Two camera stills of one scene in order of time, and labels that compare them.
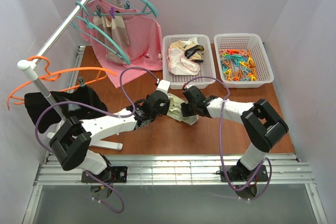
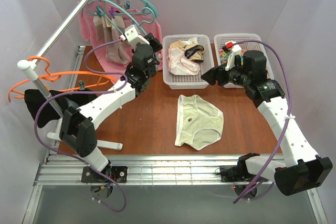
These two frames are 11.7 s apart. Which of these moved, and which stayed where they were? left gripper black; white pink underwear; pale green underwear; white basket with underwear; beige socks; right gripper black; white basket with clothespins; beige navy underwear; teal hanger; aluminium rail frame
Moved: pale green underwear; left gripper black; teal hanger; right gripper black
Stayed: white basket with underwear; white basket with clothespins; beige socks; aluminium rail frame; beige navy underwear; white pink underwear
